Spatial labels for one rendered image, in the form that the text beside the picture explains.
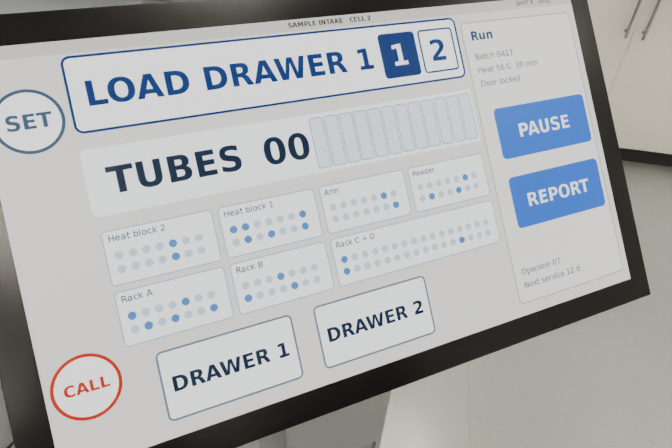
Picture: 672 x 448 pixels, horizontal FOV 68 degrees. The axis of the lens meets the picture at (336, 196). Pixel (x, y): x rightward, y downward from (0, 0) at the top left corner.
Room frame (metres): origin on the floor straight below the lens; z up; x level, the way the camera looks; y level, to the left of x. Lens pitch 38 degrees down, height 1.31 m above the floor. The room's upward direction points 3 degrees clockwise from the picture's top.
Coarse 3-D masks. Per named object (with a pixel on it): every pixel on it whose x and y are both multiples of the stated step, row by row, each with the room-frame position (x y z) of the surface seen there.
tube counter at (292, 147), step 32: (448, 96) 0.38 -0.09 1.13; (256, 128) 0.31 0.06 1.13; (288, 128) 0.32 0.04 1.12; (320, 128) 0.33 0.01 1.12; (352, 128) 0.34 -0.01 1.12; (384, 128) 0.34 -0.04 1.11; (416, 128) 0.35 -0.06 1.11; (448, 128) 0.36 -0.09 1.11; (288, 160) 0.30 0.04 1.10; (320, 160) 0.31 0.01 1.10; (352, 160) 0.32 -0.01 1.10
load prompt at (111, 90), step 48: (144, 48) 0.32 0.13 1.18; (192, 48) 0.34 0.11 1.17; (240, 48) 0.35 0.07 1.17; (288, 48) 0.36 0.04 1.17; (336, 48) 0.37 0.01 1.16; (384, 48) 0.39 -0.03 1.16; (432, 48) 0.40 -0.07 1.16; (96, 96) 0.29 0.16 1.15; (144, 96) 0.30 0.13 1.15; (192, 96) 0.31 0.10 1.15; (240, 96) 0.32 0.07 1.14; (288, 96) 0.34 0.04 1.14; (336, 96) 0.35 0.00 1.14
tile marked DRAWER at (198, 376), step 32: (288, 320) 0.23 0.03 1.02; (160, 352) 0.19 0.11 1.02; (192, 352) 0.20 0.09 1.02; (224, 352) 0.20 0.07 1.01; (256, 352) 0.21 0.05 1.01; (288, 352) 0.21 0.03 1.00; (160, 384) 0.18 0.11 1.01; (192, 384) 0.19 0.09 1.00; (224, 384) 0.19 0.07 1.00; (256, 384) 0.19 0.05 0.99
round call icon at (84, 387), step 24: (72, 360) 0.18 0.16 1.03; (96, 360) 0.18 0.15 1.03; (120, 360) 0.19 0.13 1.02; (48, 384) 0.17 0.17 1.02; (72, 384) 0.17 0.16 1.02; (96, 384) 0.17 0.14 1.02; (120, 384) 0.18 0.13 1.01; (72, 408) 0.16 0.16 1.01; (96, 408) 0.16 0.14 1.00; (120, 408) 0.17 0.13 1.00
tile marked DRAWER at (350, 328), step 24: (384, 288) 0.26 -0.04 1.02; (408, 288) 0.27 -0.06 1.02; (312, 312) 0.24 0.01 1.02; (336, 312) 0.24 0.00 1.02; (360, 312) 0.24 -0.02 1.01; (384, 312) 0.25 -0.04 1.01; (408, 312) 0.25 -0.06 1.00; (432, 312) 0.26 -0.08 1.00; (336, 336) 0.23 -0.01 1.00; (360, 336) 0.23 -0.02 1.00; (384, 336) 0.24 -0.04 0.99; (408, 336) 0.24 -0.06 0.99; (336, 360) 0.22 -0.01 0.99
